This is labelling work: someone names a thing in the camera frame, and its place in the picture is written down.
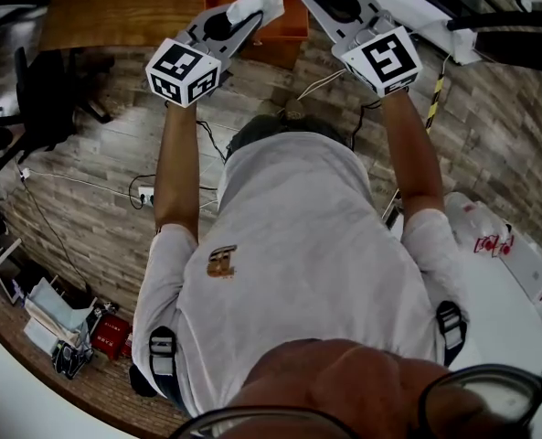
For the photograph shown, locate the brown wooden table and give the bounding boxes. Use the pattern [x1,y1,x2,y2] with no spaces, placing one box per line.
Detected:
[39,0,207,52]

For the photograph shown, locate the long white floor cable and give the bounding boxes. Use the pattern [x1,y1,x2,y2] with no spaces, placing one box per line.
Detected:
[27,169,142,198]

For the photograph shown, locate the black office chair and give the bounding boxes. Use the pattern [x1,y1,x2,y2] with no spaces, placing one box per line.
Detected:
[14,46,116,155]

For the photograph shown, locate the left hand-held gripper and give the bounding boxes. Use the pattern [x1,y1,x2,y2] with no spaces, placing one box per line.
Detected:
[144,4,264,109]

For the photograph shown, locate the person's left forearm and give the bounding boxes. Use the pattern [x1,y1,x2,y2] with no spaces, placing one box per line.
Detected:
[154,101,201,241]

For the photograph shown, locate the white paper bag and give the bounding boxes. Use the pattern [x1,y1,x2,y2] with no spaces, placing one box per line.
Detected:
[23,276,98,351]

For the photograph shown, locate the person's dark trousers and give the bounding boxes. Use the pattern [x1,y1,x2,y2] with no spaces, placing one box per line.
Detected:
[227,114,352,155]

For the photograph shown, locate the person's right forearm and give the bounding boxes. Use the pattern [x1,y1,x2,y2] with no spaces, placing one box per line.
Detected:
[378,87,446,221]

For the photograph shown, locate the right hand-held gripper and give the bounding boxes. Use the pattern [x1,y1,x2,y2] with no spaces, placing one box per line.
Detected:
[295,0,424,99]

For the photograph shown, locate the white table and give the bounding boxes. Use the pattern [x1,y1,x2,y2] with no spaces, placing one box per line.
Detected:
[388,194,542,439]

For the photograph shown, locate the black mesh bag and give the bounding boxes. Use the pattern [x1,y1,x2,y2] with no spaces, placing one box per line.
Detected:
[50,340,93,381]

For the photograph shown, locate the person's right shoe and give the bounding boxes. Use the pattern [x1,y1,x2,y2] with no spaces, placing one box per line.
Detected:
[282,98,306,122]

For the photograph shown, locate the right grey harness strap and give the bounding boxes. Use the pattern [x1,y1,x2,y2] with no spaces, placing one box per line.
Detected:
[434,299,468,368]

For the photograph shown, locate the long black floor cable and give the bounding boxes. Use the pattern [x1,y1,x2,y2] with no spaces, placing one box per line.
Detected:
[23,180,91,292]

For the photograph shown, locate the clear plastic bag red print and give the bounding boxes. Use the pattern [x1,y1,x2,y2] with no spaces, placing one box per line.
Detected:
[443,192,516,258]

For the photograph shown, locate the yellow black striped tape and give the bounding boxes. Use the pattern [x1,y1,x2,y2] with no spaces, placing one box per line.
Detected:
[425,73,445,134]

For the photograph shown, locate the left grey harness strap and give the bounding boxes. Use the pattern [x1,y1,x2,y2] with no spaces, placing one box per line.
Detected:
[149,326,185,411]

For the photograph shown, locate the orange box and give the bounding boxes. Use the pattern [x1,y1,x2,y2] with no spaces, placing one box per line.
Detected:
[200,0,311,70]

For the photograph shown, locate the black equipment stand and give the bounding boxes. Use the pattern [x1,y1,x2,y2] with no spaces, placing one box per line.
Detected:
[446,11,542,63]

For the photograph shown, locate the white desk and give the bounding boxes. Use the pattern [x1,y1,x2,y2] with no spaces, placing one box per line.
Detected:
[323,0,480,66]

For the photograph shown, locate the grey harness strap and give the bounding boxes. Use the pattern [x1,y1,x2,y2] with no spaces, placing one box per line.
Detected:
[434,299,468,368]
[149,326,185,411]

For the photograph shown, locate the person's face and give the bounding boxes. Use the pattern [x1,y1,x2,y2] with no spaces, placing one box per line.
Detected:
[227,336,495,439]

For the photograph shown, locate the black eyeglasses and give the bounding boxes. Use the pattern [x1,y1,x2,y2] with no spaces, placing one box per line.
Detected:
[169,363,542,439]

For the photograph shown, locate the person's white t-shirt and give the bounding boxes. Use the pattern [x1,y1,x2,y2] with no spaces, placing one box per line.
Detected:
[131,130,469,418]

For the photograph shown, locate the red fire extinguisher box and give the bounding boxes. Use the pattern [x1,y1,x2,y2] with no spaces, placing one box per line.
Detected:
[90,314,133,360]

